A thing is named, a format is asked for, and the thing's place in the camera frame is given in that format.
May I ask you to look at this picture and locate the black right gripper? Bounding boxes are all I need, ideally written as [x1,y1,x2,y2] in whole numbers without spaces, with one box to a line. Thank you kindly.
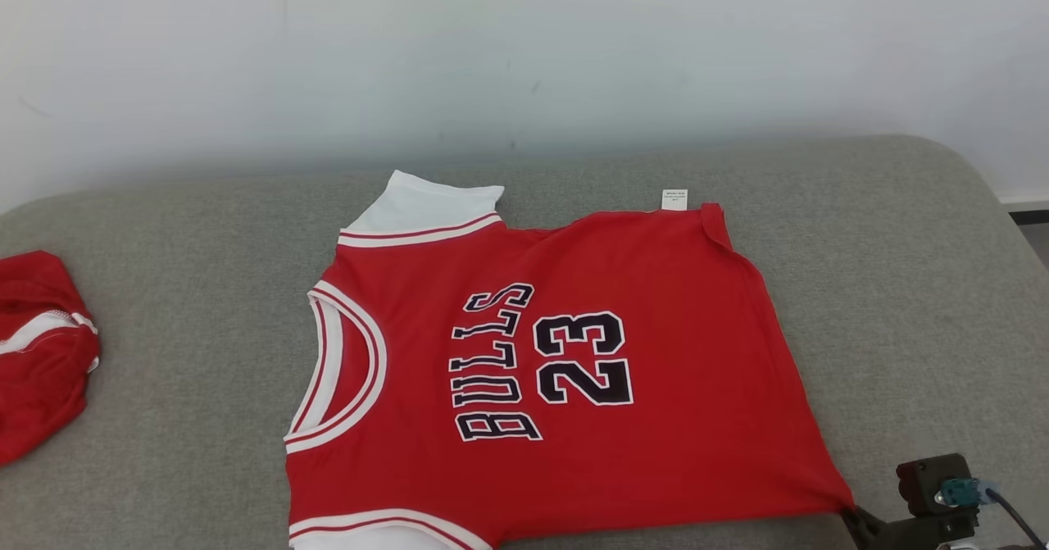
[842,505,981,550]

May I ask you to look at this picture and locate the red Bulls 23 jersey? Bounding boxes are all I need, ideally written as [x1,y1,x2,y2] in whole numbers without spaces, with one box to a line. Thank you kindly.
[283,170,857,550]

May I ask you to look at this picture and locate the red shorts with white band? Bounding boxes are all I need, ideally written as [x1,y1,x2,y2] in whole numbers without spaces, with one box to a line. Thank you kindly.
[0,250,101,466]

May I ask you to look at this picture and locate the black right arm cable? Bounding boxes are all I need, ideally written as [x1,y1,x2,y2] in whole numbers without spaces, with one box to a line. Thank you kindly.
[986,487,1049,550]

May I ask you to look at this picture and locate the white black wall skirting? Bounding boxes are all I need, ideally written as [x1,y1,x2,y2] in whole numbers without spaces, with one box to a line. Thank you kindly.
[996,188,1049,225]

